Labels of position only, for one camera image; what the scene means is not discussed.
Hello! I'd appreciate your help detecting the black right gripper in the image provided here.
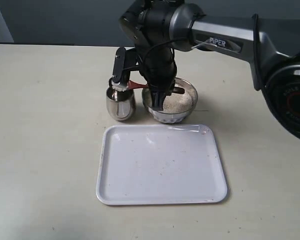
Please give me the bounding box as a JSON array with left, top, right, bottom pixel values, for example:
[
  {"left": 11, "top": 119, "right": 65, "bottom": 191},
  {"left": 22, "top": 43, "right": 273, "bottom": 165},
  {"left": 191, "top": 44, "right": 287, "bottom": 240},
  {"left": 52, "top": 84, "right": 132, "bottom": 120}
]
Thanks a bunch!
[{"left": 139, "top": 44, "right": 184, "bottom": 111}]

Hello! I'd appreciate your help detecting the red-brown wooden spoon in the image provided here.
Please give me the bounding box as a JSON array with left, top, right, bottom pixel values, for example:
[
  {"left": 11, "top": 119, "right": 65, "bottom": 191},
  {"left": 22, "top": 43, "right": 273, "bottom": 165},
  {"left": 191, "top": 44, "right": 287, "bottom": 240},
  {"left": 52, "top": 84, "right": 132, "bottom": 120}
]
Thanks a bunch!
[{"left": 128, "top": 79, "right": 185, "bottom": 95}]

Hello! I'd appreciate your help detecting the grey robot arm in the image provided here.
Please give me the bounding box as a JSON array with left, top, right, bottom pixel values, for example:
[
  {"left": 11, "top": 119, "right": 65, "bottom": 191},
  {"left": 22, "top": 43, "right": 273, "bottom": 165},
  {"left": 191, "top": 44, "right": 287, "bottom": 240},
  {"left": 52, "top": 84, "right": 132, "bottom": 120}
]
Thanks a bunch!
[{"left": 119, "top": 0, "right": 300, "bottom": 139}]

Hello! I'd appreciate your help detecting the steel bowl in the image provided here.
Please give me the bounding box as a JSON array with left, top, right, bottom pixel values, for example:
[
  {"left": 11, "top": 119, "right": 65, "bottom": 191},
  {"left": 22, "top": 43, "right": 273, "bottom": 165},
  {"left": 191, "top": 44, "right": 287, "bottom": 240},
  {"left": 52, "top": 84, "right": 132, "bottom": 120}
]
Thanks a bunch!
[{"left": 142, "top": 77, "right": 198, "bottom": 124}]

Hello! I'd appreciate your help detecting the steel cup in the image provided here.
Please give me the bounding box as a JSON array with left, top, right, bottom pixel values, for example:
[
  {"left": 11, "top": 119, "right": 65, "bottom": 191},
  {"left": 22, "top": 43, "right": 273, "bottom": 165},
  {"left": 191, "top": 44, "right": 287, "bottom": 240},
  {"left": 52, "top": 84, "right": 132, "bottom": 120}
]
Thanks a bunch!
[{"left": 106, "top": 87, "right": 136, "bottom": 121}]

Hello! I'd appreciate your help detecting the white plastic tray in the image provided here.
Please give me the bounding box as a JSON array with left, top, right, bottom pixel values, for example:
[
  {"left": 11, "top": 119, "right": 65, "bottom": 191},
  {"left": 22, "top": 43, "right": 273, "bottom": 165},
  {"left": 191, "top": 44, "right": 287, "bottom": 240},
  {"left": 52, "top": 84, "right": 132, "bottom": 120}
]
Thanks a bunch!
[{"left": 95, "top": 124, "right": 228, "bottom": 206}]

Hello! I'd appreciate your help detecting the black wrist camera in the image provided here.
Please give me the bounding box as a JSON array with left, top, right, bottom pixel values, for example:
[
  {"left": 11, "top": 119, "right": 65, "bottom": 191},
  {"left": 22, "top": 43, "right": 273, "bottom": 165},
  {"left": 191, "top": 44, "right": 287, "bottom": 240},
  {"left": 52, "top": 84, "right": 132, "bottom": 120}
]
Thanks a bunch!
[{"left": 109, "top": 47, "right": 141, "bottom": 92}]

